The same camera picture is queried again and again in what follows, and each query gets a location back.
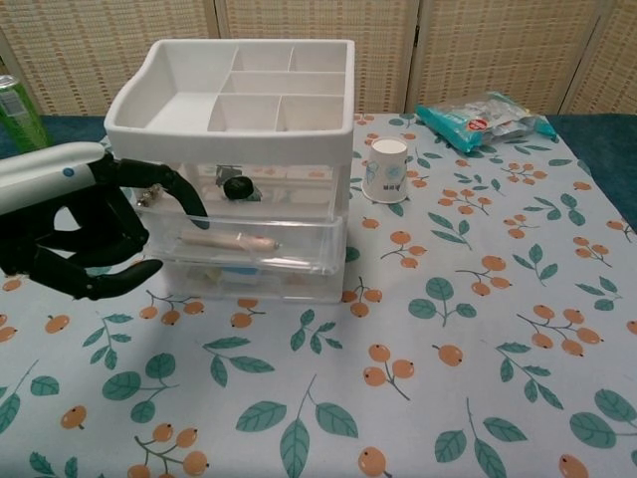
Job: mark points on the clear plastic drawer with pen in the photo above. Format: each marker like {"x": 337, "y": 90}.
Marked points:
{"x": 308, "y": 239}

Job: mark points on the white paper cup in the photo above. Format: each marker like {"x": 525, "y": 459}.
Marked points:
{"x": 388, "y": 169}

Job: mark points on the wooden pen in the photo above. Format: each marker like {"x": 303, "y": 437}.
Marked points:
{"x": 224, "y": 241}

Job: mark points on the teal snack bag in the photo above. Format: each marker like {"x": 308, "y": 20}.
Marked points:
{"x": 478, "y": 122}

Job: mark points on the clear plastic drawer empty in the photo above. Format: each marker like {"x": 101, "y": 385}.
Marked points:
{"x": 298, "y": 295}

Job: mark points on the small black round object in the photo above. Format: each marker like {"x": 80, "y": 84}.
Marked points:
{"x": 239, "y": 188}

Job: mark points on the green bottle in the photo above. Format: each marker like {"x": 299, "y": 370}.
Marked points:
{"x": 20, "y": 124}

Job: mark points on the white clear drawer organizer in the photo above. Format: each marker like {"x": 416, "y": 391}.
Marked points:
{"x": 224, "y": 142}

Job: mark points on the blue table cover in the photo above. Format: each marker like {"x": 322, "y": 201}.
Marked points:
{"x": 597, "y": 139}

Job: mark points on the floral tablecloth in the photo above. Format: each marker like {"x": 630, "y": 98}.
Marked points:
{"x": 398, "y": 323}

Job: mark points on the woven folding screen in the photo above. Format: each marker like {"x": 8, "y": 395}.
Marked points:
{"x": 448, "y": 50}

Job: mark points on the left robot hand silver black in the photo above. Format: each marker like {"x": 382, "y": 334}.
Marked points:
{"x": 45, "y": 169}

